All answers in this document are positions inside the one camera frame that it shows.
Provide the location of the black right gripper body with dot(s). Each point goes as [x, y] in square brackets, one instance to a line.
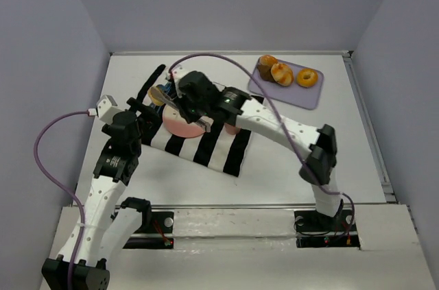
[185, 109]

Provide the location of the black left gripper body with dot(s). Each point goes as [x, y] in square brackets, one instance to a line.
[143, 105]

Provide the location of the glazed ring donut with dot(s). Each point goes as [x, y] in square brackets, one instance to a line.
[307, 78]

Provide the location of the small yellow bread roll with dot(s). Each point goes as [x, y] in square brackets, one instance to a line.
[157, 96]

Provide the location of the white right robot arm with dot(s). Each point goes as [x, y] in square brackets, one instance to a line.
[316, 147]

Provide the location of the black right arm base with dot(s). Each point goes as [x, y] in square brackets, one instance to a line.
[315, 230]

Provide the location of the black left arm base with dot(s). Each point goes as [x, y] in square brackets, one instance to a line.
[157, 235]

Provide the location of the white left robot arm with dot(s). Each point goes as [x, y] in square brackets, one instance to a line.
[100, 232]

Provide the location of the blue plastic cutlery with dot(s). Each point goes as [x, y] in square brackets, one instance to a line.
[165, 88]

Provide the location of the pink round plate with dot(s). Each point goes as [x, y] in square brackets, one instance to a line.
[177, 126]

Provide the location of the brown muffin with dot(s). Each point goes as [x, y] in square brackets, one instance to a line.
[264, 67]

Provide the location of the round orange glazed bun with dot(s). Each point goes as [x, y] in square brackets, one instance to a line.
[282, 74]

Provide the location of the lilac plastic tray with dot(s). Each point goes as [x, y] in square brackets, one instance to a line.
[307, 98]

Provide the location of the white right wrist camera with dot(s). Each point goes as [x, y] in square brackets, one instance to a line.
[176, 75]

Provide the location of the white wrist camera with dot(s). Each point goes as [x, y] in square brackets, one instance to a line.
[176, 75]
[107, 108]

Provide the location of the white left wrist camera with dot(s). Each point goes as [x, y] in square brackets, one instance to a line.
[107, 108]

